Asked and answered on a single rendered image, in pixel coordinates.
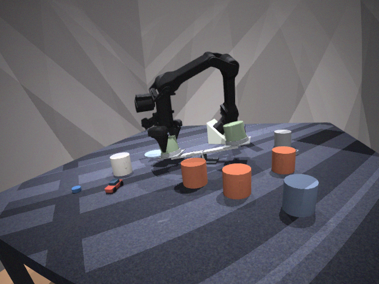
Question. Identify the white cylinder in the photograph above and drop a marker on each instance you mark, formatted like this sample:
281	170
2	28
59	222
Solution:
282	138

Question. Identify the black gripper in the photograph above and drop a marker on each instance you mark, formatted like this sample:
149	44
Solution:
165	125

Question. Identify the white paper cup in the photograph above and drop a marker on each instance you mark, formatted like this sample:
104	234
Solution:
121	164

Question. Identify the orange cylinder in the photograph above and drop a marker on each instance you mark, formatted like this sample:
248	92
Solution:
283	160
237	180
194	173

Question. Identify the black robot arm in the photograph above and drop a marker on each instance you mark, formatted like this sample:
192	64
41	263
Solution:
168	82

